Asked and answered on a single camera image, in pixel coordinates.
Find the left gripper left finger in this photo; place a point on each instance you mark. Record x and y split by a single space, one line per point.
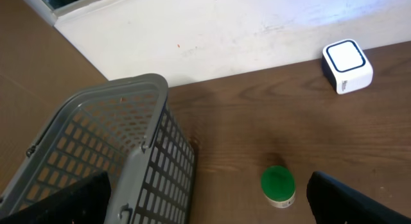
85 201

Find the grey plastic shopping basket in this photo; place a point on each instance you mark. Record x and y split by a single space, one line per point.
123 127

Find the green lid jar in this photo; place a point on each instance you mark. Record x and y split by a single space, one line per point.
278 186

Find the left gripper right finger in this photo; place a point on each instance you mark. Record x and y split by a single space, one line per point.
334 202

